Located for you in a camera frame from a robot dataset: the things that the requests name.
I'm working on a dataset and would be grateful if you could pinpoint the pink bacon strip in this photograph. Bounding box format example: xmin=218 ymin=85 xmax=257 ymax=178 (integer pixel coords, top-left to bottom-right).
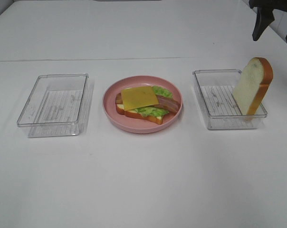
xmin=154 ymin=95 xmax=181 ymax=114

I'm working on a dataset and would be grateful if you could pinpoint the bread slice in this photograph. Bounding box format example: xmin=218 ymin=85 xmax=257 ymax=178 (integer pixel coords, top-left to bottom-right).
xmin=232 ymin=57 xmax=273 ymax=115
xmin=115 ymin=104 xmax=165 ymax=125

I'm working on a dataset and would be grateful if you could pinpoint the pink round plate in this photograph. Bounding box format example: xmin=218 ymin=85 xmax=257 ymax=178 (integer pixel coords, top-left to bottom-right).
xmin=103 ymin=76 xmax=183 ymax=133

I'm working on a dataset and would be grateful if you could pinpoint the left clear plastic tray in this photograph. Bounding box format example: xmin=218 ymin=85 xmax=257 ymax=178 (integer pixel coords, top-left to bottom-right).
xmin=17 ymin=73 xmax=91 ymax=138

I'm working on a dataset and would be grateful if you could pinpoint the yellow cheese slice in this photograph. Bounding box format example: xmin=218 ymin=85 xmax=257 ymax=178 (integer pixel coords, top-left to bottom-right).
xmin=121 ymin=86 xmax=159 ymax=111

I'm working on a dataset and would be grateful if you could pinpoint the brown bacon strip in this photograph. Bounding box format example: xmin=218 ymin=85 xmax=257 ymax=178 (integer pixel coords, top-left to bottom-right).
xmin=115 ymin=93 xmax=123 ymax=104

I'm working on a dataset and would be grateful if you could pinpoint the clear plastic tray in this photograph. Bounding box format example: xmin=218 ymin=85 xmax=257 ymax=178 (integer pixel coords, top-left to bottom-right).
xmin=192 ymin=69 xmax=268 ymax=130
xmin=17 ymin=73 xmax=91 ymax=138

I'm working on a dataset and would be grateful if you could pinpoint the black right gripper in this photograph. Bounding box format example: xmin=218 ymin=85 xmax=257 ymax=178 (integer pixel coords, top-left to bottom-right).
xmin=249 ymin=0 xmax=287 ymax=42

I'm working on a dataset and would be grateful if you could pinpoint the right clear plastic tray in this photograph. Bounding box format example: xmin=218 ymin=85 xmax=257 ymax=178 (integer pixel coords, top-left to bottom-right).
xmin=192 ymin=69 xmax=268 ymax=130

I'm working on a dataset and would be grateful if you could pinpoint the green lettuce leaf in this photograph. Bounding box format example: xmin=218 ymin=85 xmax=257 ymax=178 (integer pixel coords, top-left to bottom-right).
xmin=133 ymin=85 xmax=172 ymax=117

